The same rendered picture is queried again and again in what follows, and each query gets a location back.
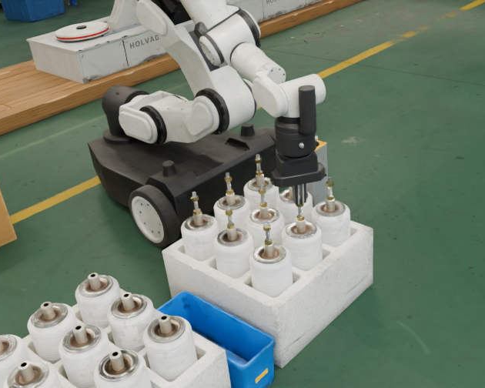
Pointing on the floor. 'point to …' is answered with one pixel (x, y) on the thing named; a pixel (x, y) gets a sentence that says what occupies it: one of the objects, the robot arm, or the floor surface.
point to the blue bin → (229, 339)
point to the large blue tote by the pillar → (31, 9)
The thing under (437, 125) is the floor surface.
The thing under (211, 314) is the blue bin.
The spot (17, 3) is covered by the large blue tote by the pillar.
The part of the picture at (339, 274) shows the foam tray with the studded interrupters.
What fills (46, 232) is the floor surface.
